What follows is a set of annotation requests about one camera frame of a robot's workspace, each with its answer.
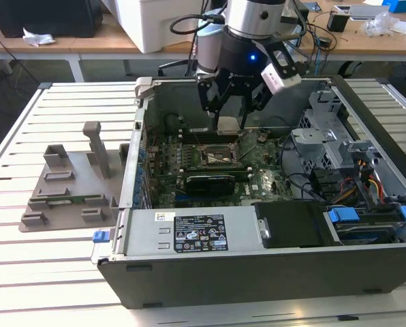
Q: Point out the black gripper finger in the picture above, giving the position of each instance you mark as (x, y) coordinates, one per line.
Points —
(210, 95)
(257, 97)

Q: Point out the silver power supply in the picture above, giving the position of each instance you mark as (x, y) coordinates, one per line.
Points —
(145, 231)

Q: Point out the blue case latch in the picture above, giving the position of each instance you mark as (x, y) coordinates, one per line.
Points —
(99, 236)

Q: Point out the black graphics card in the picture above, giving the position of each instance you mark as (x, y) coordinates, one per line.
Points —
(210, 185)

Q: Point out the hard disk in blue carrier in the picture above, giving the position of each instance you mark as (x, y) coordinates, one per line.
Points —
(342, 216)

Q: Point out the black computer box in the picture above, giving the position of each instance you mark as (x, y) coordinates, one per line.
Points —
(36, 17)

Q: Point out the blue plastic bay clip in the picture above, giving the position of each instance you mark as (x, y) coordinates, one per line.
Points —
(405, 207)

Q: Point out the small black desk device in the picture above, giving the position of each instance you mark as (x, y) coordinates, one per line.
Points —
(325, 41)

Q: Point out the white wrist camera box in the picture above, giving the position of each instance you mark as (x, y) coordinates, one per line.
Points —
(278, 81)

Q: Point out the white printer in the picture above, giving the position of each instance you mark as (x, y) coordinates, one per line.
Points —
(162, 27)

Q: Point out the wooden desk with clutter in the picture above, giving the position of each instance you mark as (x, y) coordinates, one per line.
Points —
(359, 46)

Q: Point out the black RAM slot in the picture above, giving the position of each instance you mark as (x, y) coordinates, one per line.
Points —
(216, 168)
(208, 141)
(242, 174)
(208, 130)
(208, 134)
(208, 137)

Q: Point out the wooden desk white legs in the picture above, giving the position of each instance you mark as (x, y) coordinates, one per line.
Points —
(87, 44)

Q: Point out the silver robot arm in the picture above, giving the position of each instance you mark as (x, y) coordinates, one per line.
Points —
(254, 17)

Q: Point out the clear plastic bag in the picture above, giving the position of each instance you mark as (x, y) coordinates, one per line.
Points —
(381, 24)

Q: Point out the blue cardboard box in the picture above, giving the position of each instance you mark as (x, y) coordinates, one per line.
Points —
(402, 6)

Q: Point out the black camera bracket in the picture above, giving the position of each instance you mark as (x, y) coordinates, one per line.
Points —
(292, 66)

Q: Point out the black drive bay cover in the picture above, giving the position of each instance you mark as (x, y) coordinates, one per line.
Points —
(291, 221)

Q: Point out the coin battery holder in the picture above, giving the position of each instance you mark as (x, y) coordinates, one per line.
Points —
(262, 137)

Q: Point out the grey parts rack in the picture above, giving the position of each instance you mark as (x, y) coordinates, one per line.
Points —
(77, 163)

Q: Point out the small black box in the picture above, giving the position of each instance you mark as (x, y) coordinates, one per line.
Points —
(337, 22)

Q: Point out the blue paper packet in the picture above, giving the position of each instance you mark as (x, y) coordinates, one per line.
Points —
(312, 5)

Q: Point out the crumpled white paper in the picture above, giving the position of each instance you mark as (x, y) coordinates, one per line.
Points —
(37, 37)

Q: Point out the CPU socket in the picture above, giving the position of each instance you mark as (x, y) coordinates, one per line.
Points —
(220, 157)

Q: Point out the green motherboard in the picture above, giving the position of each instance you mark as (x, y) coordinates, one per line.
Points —
(267, 184)

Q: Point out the grey metal drive cage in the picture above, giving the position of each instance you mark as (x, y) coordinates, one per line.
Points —
(312, 136)

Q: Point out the grey open PC case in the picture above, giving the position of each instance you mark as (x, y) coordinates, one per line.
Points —
(257, 279)

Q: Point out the white flat box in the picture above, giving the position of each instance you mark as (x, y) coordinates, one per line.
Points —
(370, 12)

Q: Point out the black rear case fan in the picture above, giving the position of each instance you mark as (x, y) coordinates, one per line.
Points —
(171, 124)

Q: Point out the silver CPU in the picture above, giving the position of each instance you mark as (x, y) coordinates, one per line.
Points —
(228, 125)

